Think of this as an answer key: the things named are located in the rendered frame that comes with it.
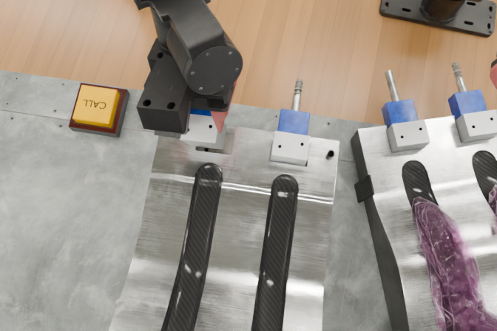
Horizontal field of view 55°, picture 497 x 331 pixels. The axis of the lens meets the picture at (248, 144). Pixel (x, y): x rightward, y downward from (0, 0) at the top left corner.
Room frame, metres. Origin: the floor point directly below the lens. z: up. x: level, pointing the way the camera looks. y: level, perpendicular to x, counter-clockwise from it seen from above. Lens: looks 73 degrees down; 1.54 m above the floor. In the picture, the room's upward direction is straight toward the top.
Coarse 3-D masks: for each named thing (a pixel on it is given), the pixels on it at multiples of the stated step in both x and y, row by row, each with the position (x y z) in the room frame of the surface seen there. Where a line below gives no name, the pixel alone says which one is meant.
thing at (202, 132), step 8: (192, 112) 0.23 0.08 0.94; (200, 112) 0.23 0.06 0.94; (208, 112) 0.23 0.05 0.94; (192, 120) 0.21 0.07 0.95; (200, 120) 0.21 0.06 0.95; (208, 120) 0.21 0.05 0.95; (192, 128) 0.20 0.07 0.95; (200, 128) 0.20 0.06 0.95; (208, 128) 0.20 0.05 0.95; (216, 128) 0.20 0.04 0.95; (224, 128) 0.22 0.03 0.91; (184, 136) 0.19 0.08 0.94; (192, 136) 0.19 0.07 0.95; (200, 136) 0.19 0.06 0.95; (208, 136) 0.19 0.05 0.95; (216, 136) 0.19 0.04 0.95; (224, 136) 0.21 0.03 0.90; (192, 144) 0.19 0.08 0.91; (200, 144) 0.19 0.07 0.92; (208, 144) 0.19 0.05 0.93; (216, 144) 0.18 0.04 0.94
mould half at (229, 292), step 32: (160, 160) 0.18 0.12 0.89; (192, 160) 0.18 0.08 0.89; (224, 160) 0.18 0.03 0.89; (256, 160) 0.18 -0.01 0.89; (320, 160) 0.18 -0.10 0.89; (160, 192) 0.13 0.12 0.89; (224, 192) 0.13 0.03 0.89; (256, 192) 0.13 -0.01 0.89; (320, 192) 0.13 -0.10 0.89; (160, 224) 0.09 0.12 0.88; (224, 224) 0.09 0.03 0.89; (256, 224) 0.09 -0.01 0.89; (320, 224) 0.09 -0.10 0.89; (160, 256) 0.04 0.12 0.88; (224, 256) 0.04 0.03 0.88; (256, 256) 0.04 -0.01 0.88; (320, 256) 0.04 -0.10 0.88; (128, 288) 0.00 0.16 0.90; (160, 288) 0.00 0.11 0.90; (224, 288) 0.00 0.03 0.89; (256, 288) 0.00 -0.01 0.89; (288, 288) 0.00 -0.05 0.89; (320, 288) 0.00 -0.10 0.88; (128, 320) -0.04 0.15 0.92; (160, 320) -0.04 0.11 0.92; (224, 320) -0.04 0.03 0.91; (288, 320) -0.04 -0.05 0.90; (320, 320) -0.04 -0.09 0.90
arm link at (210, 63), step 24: (144, 0) 0.26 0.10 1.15; (168, 0) 0.26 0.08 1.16; (192, 0) 0.26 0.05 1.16; (192, 24) 0.22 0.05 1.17; (216, 24) 0.22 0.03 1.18; (168, 48) 0.23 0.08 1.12; (192, 48) 0.20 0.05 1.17; (216, 48) 0.21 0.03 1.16; (192, 72) 0.19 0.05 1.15; (216, 72) 0.19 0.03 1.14; (240, 72) 0.20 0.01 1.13
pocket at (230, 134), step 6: (228, 132) 0.22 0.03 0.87; (234, 132) 0.22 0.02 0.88; (228, 138) 0.22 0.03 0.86; (228, 144) 0.21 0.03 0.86; (198, 150) 0.20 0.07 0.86; (204, 150) 0.20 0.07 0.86; (210, 150) 0.20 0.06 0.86; (216, 150) 0.20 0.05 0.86; (222, 150) 0.20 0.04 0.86; (228, 150) 0.20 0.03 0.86
